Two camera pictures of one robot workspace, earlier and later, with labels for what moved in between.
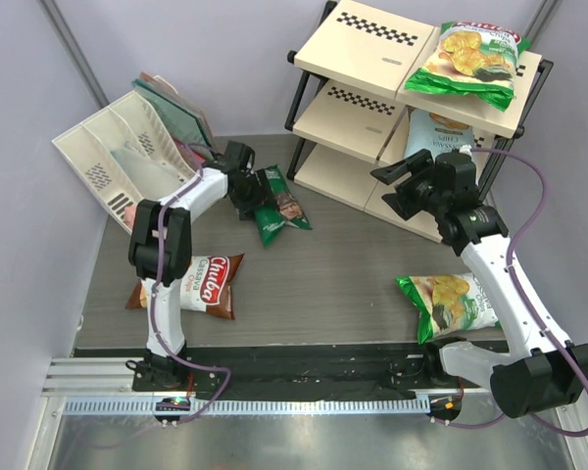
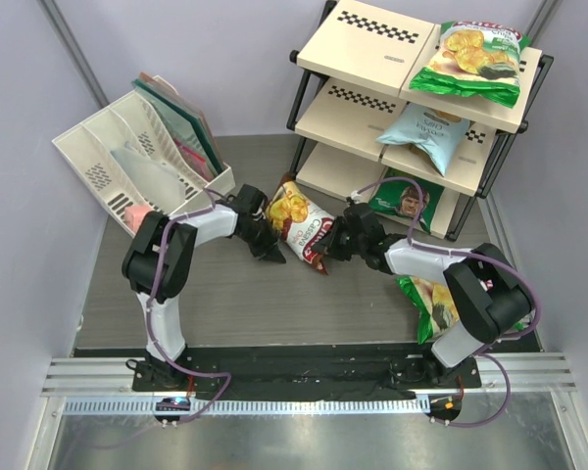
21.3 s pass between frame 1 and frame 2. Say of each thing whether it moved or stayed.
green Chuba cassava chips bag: stayed
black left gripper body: moved
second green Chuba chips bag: stayed
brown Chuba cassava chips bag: moved
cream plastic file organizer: stayed
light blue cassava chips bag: moved
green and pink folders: stayed
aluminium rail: stayed
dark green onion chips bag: moved
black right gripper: moved
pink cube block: stayed
